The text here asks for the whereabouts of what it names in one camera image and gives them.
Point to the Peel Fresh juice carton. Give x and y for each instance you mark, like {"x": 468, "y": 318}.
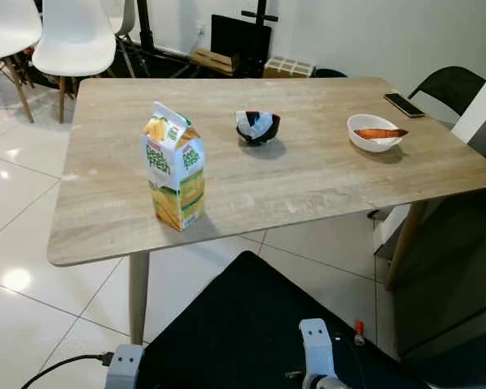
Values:
{"x": 174, "y": 174}

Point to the white oval bowl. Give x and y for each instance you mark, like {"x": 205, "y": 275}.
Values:
{"x": 371, "y": 146}

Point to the orange sweet potato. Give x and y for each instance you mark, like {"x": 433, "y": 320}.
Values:
{"x": 379, "y": 133}

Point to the black stand pole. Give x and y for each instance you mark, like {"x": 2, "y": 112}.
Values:
{"x": 145, "y": 24}

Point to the brown wooden box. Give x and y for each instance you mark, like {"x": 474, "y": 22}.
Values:
{"x": 212, "y": 61}

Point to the small black bowl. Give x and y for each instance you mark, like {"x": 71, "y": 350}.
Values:
{"x": 257, "y": 143}

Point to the white blue snack packet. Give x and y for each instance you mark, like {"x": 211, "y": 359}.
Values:
{"x": 257, "y": 126}

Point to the black flat monitor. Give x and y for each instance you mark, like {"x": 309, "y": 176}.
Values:
{"x": 240, "y": 39}

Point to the black floor mat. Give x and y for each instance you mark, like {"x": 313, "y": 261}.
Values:
{"x": 259, "y": 324}

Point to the light wooden dining table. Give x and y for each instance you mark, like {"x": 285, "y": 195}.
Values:
{"x": 308, "y": 178}

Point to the cardboard box with white grid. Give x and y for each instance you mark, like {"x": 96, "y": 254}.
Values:
{"x": 288, "y": 68}

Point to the dark blue round bin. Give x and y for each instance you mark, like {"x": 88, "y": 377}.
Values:
{"x": 330, "y": 74}

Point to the small red capped tool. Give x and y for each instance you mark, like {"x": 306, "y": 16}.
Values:
{"x": 359, "y": 328}

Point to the black smartphone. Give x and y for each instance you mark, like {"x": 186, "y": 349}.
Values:
{"x": 405, "y": 105}

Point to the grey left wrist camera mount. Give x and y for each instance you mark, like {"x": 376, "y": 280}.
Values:
{"x": 125, "y": 369}

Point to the white wall socket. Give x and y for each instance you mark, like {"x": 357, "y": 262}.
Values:
{"x": 199, "y": 27}

